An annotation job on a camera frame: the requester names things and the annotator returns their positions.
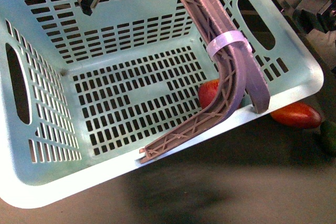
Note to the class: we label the green mango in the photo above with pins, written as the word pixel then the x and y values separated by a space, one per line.
pixel 327 137

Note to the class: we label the white zip tie right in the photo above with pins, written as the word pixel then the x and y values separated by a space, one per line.
pixel 224 40

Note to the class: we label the red orange mango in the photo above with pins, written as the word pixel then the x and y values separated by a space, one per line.
pixel 299 115

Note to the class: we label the brown basket handle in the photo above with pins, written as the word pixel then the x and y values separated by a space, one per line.
pixel 238 74

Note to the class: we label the red yellow apple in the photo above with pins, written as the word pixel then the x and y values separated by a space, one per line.
pixel 207 92

